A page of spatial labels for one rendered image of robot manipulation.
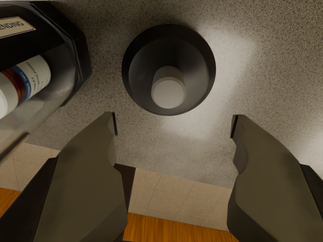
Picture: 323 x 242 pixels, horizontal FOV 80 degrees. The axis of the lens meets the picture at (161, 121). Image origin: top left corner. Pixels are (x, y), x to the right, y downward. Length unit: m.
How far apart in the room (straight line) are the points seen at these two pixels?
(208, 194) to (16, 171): 1.71
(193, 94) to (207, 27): 0.07
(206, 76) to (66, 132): 0.20
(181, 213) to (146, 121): 1.96
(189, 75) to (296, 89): 0.13
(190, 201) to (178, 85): 1.89
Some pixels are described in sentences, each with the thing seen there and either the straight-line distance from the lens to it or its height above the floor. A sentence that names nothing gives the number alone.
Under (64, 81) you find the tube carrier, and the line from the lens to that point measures 0.18.
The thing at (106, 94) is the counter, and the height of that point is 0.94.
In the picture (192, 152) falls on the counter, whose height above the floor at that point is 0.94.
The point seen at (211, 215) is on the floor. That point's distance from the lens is 2.24.
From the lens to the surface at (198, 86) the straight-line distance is 0.19.
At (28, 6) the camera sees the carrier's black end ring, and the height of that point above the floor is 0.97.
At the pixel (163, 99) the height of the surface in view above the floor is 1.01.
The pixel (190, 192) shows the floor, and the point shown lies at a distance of 1.91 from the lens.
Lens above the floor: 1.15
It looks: 57 degrees down
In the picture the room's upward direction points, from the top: 177 degrees counter-clockwise
